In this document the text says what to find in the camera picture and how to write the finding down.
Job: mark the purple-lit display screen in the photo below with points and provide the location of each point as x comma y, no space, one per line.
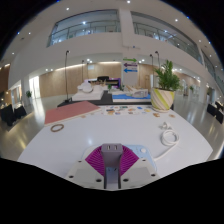
113,82

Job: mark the tall black stand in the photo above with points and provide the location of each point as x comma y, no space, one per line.
66,76

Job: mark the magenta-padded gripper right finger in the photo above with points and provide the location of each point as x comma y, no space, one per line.
128,160

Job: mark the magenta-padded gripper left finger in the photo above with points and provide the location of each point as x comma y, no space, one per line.
96,160

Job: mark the group of dark chairs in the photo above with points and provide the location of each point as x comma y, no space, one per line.
11,115
216,112

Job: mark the white sign with coloured arrows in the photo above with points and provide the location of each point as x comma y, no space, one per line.
130,73

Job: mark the small round wooden disc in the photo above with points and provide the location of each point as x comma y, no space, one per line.
172,116
156,115

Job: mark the blue-based architectural model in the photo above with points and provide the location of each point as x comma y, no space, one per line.
130,96

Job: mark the potted plant in striped pot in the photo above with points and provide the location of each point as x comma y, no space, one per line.
162,99

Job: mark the small green floor plant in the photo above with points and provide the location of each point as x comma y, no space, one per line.
28,94

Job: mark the small grey charger block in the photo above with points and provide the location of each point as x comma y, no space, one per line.
112,156

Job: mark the white architectural model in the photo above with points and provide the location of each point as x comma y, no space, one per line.
87,93

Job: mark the flat pink board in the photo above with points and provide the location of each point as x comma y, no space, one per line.
70,112

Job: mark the white sheet with colourful stickers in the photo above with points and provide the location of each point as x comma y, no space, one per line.
126,110

